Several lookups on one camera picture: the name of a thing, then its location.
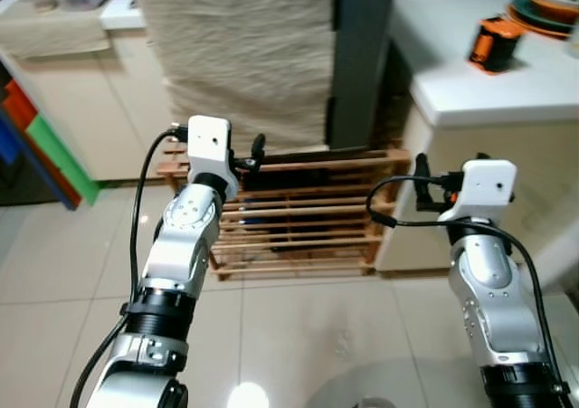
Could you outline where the dark grey fridge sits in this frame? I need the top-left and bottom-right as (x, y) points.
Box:
(324, 0), (399, 152)

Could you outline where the white kitchen counter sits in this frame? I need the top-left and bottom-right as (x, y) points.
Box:
(374, 0), (579, 273)

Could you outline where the wooden slatted rack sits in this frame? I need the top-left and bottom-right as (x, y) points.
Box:
(157, 144), (413, 280)

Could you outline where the beige hanging cloth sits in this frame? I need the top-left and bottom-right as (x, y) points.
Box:
(127, 0), (341, 152)

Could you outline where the orange and black canister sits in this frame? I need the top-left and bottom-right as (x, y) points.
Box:
(467, 15), (527, 76)

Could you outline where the green plastic bin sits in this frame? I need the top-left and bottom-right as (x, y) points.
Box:
(24, 114), (100, 205)

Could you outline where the stack of coloured plates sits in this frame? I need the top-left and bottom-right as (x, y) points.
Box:
(505, 0), (579, 41)

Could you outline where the beige worktop mat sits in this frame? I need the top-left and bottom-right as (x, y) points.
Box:
(0, 0), (114, 62)

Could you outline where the orange plastic bin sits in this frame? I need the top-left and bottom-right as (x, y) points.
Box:
(0, 76), (82, 212)

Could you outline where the blue plastic bin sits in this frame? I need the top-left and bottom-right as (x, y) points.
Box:
(0, 114), (55, 196)

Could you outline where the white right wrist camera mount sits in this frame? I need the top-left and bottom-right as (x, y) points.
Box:
(440, 158), (518, 224)

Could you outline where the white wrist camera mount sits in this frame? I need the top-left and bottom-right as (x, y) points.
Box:
(185, 116), (239, 201)
(440, 158), (518, 224)

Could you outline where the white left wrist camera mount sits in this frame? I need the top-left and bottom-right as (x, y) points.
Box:
(185, 116), (239, 201)

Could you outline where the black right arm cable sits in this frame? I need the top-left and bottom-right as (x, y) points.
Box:
(365, 174), (573, 408)

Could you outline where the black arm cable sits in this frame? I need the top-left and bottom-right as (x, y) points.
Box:
(365, 174), (573, 408)
(69, 124), (191, 408)

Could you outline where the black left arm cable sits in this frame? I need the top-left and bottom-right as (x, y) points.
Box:
(69, 124), (191, 408)

